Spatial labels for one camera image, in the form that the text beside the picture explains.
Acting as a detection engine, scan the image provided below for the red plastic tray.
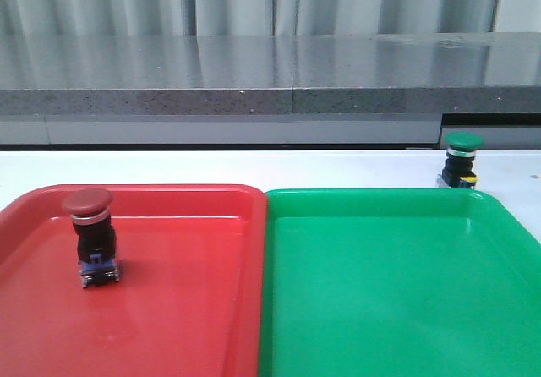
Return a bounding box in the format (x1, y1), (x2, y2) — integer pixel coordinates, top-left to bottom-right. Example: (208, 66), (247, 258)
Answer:
(1, 185), (267, 376)

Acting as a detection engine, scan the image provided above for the red mushroom push button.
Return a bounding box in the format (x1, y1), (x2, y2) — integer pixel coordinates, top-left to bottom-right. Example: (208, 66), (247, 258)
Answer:
(62, 188), (121, 288)

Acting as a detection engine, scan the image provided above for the green mushroom push button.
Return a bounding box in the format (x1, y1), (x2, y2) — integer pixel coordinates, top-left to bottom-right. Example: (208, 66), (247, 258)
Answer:
(436, 132), (484, 189)

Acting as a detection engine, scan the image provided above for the grey stone counter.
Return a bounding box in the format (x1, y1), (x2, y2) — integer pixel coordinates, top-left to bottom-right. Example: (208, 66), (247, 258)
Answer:
(1, 33), (540, 150)

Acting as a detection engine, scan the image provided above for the grey pleated curtain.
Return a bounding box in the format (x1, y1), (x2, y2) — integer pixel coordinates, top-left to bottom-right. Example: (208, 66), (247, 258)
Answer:
(1, 0), (498, 36)

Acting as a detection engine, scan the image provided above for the green plastic tray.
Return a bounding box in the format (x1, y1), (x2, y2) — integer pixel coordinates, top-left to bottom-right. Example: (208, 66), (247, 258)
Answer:
(259, 188), (540, 376)

